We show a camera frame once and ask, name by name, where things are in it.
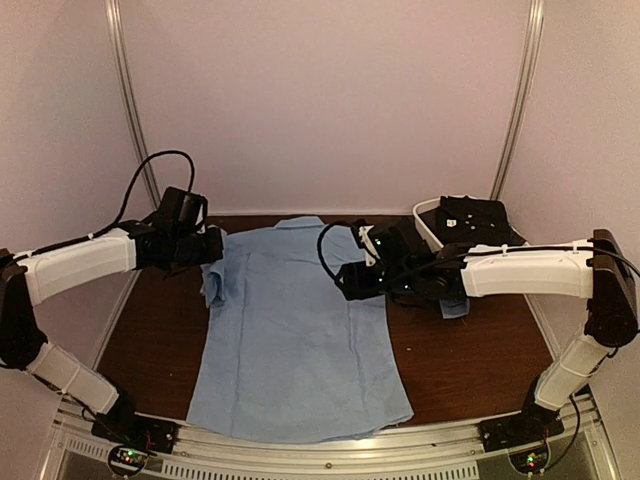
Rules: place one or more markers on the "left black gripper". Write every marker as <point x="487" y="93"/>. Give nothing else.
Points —
<point x="213" y="249"/>

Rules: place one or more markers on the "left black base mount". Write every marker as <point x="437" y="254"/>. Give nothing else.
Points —
<point x="142" y="433"/>

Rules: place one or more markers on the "aluminium frame post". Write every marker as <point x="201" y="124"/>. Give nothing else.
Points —
<point x="527" y="70"/>
<point x="123" y="72"/>

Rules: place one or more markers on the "black folded shirt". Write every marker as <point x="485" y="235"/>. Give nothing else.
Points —
<point x="470" y="220"/>

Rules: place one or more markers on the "front aluminium rail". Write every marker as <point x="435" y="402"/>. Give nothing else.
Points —
<point x="451" y="450"/>

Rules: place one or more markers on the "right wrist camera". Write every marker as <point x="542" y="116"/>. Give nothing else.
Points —
<point x="363" y="229"/>

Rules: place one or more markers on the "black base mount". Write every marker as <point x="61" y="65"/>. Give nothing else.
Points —
<point x="508" y="432"/>
<point x="142" y="433"/>

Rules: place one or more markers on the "right aluminium frame post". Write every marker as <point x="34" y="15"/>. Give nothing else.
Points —
<point x="527" y="70"/>

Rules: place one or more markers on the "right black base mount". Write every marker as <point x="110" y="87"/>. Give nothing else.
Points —
<point x="508" y="432"/>

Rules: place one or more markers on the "left aluminium frame post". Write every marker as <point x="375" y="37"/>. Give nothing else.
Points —
<point x="123" y="72"/>

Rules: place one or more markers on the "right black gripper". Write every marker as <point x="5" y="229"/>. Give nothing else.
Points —
<point x="356" y="284"/>

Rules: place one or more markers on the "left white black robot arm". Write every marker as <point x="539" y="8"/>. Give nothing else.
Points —
<point x="29" y="279"/>

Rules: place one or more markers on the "light blue long sleeve shirt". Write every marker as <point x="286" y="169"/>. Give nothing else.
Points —
<point x="287" y="359"/>

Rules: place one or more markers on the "white plastic basket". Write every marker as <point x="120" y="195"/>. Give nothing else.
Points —
<point x="424" y="219"/>

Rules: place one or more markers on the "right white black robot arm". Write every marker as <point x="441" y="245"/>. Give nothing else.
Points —
<point x="399" y="261"/>

